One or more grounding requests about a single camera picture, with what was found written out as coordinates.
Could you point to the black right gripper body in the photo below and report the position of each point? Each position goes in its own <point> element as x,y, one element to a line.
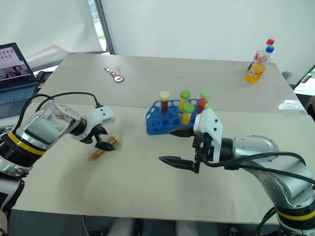
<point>203,147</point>

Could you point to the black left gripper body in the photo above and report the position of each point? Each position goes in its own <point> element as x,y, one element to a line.
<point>89,138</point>

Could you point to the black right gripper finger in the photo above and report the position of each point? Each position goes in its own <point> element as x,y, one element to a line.
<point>183,132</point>
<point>177,162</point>

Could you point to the brown test tube beige cap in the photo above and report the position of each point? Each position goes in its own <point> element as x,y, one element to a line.
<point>112,140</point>

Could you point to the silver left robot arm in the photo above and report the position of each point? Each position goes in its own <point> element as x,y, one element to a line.
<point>37,129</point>

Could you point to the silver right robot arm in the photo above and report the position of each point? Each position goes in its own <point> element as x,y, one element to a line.
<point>268,159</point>

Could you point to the yellow test tube green cap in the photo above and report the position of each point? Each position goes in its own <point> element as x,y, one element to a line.
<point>187,114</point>
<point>184,99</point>

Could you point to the blue test tube rack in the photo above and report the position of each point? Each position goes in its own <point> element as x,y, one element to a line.
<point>157,121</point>

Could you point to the red test tube green cap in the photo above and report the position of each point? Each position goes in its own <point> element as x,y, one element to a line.
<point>203,100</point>

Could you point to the dark red tube yellow cap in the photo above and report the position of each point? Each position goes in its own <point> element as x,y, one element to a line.
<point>164,103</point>

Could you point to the red and white hand tool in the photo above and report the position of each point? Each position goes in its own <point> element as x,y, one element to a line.
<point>116,76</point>

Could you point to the small white clip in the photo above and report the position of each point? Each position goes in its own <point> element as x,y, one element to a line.
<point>106,69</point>

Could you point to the small silver metal piece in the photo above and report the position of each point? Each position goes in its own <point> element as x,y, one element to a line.
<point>117,67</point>

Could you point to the black device beside laptop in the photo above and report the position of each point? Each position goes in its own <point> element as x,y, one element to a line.
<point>44,76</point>

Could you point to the orange soda bottle blue cap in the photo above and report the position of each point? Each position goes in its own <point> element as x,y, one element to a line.
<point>257,71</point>

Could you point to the open laptop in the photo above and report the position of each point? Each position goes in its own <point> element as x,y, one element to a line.
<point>14,81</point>

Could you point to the clear plastic wrapper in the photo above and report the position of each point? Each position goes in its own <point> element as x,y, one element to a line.
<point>289,105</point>

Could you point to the clear bottle red cap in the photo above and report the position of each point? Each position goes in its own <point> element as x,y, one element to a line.
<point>261,52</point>

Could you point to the white backdrop sheet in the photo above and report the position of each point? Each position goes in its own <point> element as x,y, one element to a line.
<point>49,27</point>

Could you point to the black desk with equipment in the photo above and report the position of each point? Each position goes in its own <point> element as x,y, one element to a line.
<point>301,78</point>

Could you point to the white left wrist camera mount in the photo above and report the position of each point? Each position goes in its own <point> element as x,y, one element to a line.
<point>102,115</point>

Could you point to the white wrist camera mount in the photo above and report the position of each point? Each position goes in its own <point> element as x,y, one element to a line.
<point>102,115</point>
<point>209,125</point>

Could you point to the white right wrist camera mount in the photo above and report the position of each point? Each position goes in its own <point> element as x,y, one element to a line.
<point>209,125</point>

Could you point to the black window frame post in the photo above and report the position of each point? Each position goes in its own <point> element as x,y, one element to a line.
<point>104,24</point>

